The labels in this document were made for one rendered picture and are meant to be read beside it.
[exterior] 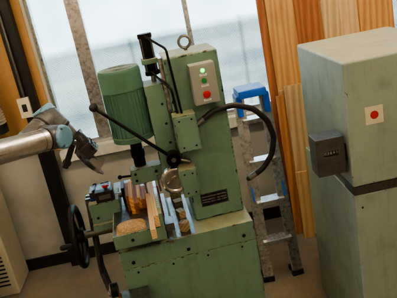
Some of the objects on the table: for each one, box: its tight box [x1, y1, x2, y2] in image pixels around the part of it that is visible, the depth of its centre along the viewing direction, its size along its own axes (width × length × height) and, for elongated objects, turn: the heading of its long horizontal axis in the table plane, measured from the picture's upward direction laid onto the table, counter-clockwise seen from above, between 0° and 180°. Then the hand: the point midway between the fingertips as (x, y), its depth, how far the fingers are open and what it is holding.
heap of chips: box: [116, 218, 147, 236], centre depth 204 cm, size 8×12×3 cm
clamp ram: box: [115, 181, 128, 207], centre depth 226 cm, size 9×8×9 cm
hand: (100, 172), depth 218 cm, fingers closed
